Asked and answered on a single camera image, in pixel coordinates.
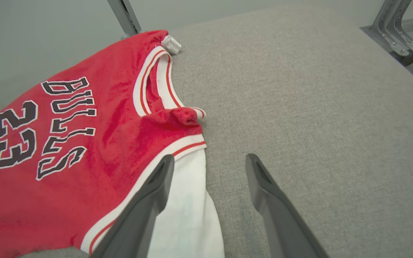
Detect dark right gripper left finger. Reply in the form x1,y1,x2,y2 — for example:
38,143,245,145
90,154,176,258

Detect grey partition post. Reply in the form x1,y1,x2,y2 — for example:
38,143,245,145
107,0,143,40

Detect red Bulls jersey white sleeves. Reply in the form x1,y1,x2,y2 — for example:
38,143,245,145
0,30,226,258

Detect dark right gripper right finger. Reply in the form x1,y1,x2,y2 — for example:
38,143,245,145
245,153,331,258

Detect grey wheeled metal frame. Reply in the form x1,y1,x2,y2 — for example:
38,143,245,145
368,0,413,77

